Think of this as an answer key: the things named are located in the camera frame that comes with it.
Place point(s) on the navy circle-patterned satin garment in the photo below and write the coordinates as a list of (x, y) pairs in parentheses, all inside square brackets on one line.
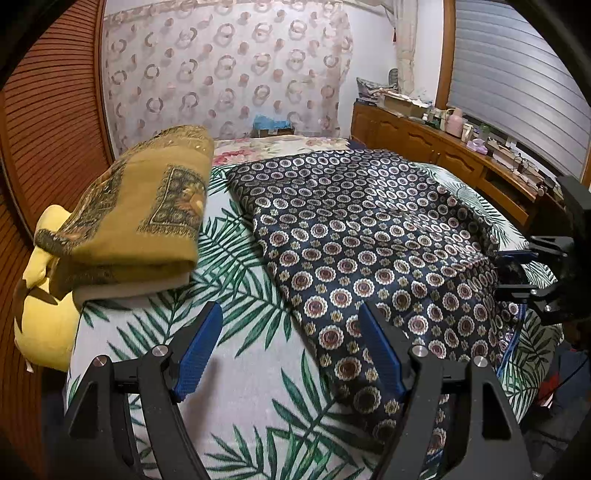
[(369, 230)]

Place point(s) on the wooden sideboard cabinet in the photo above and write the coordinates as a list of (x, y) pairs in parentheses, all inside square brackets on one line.
[(406, 138)]

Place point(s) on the cream curtain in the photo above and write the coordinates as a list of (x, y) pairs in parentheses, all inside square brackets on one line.
[(406, 55)]

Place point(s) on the floral cushion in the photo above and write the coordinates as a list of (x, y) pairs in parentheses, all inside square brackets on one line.
[(369, 87)]

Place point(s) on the wooden window frame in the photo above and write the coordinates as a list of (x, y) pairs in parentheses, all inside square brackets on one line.
[(445, 46)]

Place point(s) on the grey window shutter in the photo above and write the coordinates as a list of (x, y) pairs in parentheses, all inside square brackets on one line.
[(508, 69)]

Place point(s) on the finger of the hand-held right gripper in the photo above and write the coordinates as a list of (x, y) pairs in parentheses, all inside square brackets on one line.
[(549, 304), (545, 247)]

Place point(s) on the purple small item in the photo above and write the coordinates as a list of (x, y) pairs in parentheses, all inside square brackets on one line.
[(478, 146)]

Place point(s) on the green leaf print blanket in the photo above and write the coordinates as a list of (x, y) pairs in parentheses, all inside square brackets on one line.
[(258, 332)]

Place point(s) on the beige box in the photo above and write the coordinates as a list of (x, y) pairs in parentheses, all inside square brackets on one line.
[(401, 105)]

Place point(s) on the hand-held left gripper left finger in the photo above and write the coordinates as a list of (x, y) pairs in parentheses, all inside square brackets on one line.
[(198, 353)]

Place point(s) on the wooden louvred door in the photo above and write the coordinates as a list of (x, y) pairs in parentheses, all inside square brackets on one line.
[(51, 115)]

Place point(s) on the pink jug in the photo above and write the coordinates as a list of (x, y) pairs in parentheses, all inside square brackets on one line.
[(455, 123)]

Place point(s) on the mustard sunflower-patterned cloth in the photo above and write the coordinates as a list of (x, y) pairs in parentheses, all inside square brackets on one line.
[(138, 207)]

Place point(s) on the floral bed sheet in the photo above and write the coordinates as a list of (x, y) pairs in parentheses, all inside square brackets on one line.
[(277, 145)]

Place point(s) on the yellow plush toy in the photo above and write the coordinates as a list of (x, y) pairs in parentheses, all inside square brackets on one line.
[(41, 332)]

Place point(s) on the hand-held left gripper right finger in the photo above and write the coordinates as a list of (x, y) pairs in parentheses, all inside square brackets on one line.
[(381, 353)]

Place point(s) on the sheer circle-print curtain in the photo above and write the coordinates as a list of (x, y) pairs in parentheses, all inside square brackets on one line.
[(207, 69)]

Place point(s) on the cardboard box with blue cloth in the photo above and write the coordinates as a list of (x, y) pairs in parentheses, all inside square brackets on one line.
[(268, 131)]

